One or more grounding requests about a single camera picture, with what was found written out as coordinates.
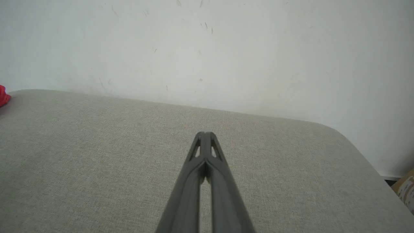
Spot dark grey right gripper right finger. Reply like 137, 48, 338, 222
206, 131, 256, 233

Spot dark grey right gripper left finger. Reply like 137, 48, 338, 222
155, 131, 206, 233

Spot red shorts with white stripe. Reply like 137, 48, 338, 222
0, 85, 12, 108

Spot grey fabric sofa cushion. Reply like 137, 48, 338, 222
0, 89, 414, 233

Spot white baseboard strip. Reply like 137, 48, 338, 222
377, 171, 403, 181

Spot brown cardboard box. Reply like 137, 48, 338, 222
391, 168, 414, 216

